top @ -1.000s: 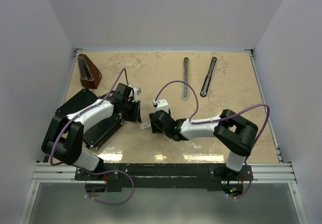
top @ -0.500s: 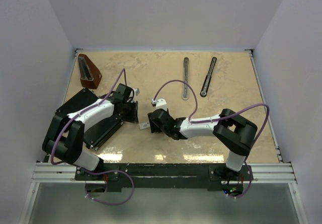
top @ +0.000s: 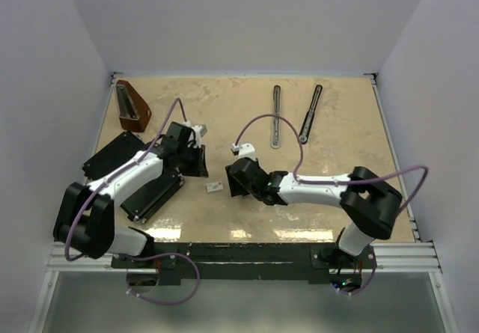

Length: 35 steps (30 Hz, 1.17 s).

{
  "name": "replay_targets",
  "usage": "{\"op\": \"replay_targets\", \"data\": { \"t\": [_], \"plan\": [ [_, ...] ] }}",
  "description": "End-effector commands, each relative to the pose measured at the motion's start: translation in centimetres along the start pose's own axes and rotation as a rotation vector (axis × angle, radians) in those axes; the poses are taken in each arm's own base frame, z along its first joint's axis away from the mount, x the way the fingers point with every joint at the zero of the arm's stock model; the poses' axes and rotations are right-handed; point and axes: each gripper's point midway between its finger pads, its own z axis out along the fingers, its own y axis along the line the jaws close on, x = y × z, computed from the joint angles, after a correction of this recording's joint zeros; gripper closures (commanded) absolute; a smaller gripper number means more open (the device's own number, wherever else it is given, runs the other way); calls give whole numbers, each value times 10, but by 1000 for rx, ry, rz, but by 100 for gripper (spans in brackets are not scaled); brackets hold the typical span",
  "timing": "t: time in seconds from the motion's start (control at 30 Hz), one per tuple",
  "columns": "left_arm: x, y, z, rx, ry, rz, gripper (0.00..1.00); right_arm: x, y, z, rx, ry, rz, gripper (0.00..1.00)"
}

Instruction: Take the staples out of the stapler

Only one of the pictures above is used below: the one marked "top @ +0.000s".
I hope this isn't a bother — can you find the white staple box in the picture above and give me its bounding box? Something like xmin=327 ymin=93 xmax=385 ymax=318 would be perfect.
xmin=206 ymin=181 xmax=224 ymax=193

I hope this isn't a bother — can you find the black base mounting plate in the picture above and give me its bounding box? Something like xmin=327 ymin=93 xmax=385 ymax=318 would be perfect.
xmin=112 ymin=241 xmax=379 ymax=286

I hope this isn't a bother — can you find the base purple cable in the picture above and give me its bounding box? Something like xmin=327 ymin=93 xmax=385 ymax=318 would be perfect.
xmin=126 ymin=251 xmax=203 ymax=305
xmin=335 ymin=246 xmax=380 ymax=296

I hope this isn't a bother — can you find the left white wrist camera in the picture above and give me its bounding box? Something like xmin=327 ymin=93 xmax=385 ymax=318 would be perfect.
xmin=183 ymin=120 xmax=207 ymax=140

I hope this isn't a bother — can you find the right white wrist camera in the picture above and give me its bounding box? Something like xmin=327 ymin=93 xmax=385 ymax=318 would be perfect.
xmin=231 ymin=143 xmax=257 ymax=161

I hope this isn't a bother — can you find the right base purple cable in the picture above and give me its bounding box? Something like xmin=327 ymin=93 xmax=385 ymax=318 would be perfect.
xmin=335 ymin=246 xmax=380 ymax=296

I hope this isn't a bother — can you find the black carrying case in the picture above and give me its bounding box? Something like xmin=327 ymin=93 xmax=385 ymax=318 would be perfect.
xmin=82 ymin=131 xmax=184 ymax=224

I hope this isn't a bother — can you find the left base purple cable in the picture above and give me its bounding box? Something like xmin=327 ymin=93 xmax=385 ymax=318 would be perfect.
xmin=126 ymin=251 xmax=203 ymax=305

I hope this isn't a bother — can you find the brown wooden metronome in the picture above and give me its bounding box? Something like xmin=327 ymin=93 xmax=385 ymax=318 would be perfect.
xmin=115 ymin=80 xmax=152 ymax=132

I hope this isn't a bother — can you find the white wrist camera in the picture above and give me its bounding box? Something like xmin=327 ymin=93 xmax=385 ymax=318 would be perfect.
xmin=183 ymin=120 xmax=207 ymax=140
xmin=231 ymin=143 xmax=257 ymax=161

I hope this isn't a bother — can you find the grey deli stapler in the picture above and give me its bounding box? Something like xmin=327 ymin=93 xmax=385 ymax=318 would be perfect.
xmin=270 ymin=85 xmax=281 ymax=149

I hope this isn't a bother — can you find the black stapler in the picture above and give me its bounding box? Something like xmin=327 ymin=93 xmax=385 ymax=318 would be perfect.
xmin=299 ymin=85 xmax=323 ymax=144

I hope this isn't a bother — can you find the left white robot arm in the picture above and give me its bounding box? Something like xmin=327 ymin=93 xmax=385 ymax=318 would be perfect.
xmin=52 ymin=121 xmax=209 ymax=267

